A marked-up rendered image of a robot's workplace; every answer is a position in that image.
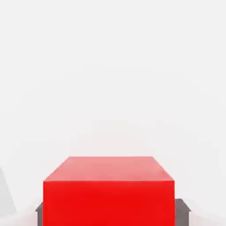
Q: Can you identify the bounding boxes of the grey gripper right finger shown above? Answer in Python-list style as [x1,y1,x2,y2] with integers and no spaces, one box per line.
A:
[174,198,192,226]

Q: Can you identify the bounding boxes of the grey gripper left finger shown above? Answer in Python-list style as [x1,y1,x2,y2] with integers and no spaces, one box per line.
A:
[34,202,44,226]

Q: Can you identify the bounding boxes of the small red cube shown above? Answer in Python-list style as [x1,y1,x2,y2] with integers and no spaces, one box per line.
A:
[42,156,176,226]

